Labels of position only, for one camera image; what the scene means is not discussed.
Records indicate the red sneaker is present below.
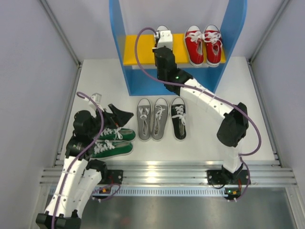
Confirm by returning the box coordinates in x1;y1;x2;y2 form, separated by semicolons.
184;25;204;67
203;25;223;67

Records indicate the black sneaker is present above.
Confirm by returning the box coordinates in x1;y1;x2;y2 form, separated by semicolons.
170;97;186;141
156;25;170;33

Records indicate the grey sneaker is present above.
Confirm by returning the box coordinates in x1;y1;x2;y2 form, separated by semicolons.
136;98;152;141
152;98;169;141

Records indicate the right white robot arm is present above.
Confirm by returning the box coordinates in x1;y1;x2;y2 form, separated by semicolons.
152;47;249;189

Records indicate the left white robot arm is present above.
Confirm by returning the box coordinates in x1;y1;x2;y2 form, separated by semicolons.
36;104;133;229

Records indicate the blue yellow shoe shelf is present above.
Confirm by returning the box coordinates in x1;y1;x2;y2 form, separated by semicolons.
109;0;247;96

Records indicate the upper green sneaker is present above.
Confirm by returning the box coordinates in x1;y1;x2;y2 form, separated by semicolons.
98;127;136;141

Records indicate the green sneaker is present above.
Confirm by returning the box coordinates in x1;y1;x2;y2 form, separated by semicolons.
91;140;133;159
98;127;136;141

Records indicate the lower green sneaker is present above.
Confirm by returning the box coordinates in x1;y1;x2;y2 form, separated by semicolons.
91;140;133;159

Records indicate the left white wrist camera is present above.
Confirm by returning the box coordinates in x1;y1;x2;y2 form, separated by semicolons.
89;93;103;110

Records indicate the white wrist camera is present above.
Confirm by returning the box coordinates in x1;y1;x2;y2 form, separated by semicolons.
155;30;173;51
89;93;103;110

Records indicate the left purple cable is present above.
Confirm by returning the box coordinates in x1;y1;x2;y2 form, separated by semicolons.
51;92;121;229

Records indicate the purple cable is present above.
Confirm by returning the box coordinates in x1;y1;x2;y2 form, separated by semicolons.
51;92;121;229
135;27;262;203

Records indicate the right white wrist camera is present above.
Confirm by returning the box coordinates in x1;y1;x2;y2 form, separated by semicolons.
155;30;173;51

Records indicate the slotted cable duct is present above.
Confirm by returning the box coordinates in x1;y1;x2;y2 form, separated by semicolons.
93;187;240;197

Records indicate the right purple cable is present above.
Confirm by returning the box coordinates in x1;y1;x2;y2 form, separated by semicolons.
135;27;262;203

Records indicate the aluminium rail frame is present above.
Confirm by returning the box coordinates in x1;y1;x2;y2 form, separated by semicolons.
39;59;298;189

